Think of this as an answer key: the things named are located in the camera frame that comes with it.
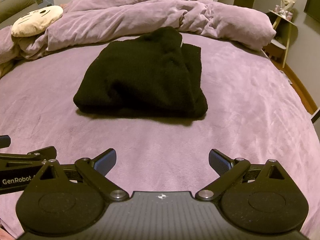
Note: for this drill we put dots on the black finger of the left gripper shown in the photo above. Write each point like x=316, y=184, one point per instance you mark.
x=5, y=141

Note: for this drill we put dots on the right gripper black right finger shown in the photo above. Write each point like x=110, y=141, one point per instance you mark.
x=258, y=198

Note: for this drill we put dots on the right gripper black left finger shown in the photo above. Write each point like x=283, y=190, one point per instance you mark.
x=63, y=200

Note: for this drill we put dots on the black knit sweater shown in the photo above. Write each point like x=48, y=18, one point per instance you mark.
x=154, y=75

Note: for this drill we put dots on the purple fleece bed sheet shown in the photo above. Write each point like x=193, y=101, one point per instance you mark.
x=253, y=113

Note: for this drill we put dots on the cream cat face pillow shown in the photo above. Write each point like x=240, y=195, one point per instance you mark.
x=36, y=22

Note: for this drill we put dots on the olive green headboard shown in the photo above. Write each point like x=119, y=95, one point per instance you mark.
x=11, y=10

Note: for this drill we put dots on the purple crumpled duvet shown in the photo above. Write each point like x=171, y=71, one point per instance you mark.
x=94, y=21

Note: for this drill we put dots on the small side table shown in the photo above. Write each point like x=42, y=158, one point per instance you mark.
x=278, y=49

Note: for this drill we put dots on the white bouquet decoration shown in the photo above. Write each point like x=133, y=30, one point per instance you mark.
x=285, y=8

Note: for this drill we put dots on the wall mounted dark television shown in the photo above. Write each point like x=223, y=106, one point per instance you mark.
x=312, y=9

